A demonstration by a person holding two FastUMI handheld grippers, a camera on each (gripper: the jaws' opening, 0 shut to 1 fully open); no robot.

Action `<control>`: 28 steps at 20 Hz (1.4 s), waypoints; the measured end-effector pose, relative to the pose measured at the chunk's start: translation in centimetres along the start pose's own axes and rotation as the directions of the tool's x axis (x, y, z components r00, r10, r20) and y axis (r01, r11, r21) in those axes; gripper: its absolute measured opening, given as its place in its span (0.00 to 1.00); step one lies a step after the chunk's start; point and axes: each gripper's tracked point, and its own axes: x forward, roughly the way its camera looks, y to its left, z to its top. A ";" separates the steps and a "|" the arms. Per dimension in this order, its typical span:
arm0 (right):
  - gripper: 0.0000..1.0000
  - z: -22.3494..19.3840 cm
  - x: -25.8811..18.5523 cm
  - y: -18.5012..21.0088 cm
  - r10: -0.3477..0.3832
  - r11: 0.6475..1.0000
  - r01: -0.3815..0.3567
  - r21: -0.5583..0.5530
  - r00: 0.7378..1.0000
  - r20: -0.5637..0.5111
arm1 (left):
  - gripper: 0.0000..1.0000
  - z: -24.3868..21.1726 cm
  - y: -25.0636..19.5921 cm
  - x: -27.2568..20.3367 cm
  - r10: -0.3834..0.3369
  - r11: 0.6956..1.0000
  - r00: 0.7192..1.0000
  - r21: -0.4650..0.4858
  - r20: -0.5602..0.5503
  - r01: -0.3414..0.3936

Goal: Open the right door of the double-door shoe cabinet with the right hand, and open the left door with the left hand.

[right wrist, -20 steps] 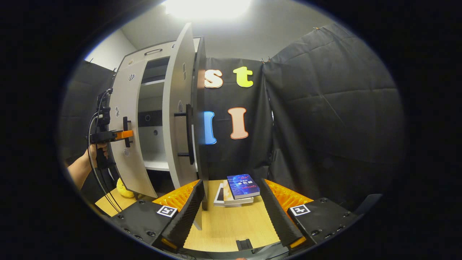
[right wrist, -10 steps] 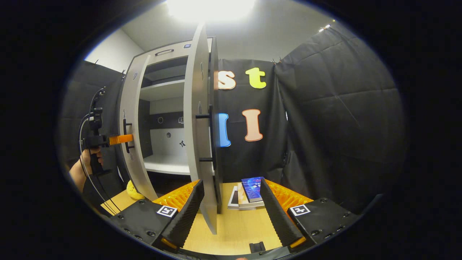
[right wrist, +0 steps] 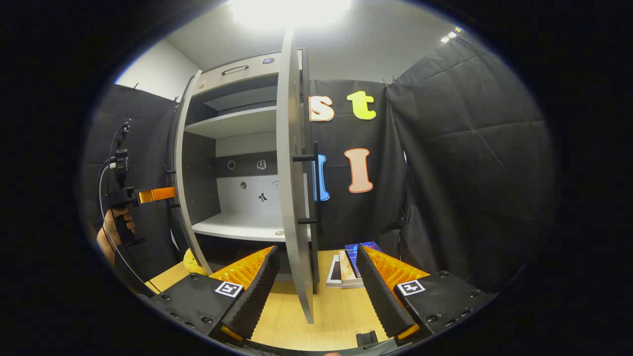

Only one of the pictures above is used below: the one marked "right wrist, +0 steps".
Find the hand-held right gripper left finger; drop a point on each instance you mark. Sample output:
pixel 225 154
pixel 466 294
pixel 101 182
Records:
pixel 254 296

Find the black backdrop cloth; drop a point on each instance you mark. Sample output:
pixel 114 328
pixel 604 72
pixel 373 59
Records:
pixel 470 163

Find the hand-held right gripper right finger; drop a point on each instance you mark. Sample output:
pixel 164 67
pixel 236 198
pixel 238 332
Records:
pixel 381 296

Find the blue patterned book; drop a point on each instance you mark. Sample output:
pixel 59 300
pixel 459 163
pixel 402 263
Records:
pixel 358 249

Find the grey shoe cabinet door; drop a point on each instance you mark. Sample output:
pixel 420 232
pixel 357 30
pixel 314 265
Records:
pixel 292 198
pixel 185 198

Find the grey double-door shoe cabinet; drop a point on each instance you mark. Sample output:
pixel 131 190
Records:
pixel 237 123

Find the large ceiling light panel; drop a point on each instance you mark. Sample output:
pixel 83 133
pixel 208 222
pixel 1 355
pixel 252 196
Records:
pixel 289 11

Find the small ceiling light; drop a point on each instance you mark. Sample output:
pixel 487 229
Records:
pixel 451 34

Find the grey cabinet drawer front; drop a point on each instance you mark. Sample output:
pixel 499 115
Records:
pixel 242 71

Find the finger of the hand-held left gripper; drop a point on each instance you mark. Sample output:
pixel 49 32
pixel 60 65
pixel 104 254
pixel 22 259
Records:
pixel 157 195

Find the thin beige book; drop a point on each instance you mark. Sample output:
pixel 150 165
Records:
pixel 348 274

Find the yellow plush toy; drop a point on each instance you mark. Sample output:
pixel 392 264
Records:
pixel 192 262

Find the white book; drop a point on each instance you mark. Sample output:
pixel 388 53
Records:
pixel 335 274

